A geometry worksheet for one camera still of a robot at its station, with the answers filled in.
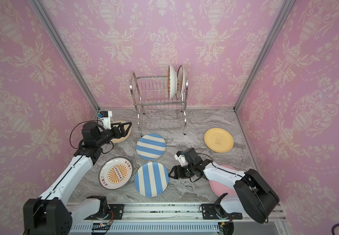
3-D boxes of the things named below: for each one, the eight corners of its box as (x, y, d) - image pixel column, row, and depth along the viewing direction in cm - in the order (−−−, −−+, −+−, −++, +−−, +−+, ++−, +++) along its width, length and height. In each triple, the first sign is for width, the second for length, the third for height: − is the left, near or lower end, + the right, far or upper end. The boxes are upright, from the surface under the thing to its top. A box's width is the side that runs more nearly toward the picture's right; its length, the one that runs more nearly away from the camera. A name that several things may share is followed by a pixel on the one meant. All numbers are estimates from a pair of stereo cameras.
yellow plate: (206, 152, 98) (207, 150, 96) (202, 129, 110) (203, 127, 108) (235, 152, 98) (236, 150, 96) (228, 129, 110) (229, 128, 108)
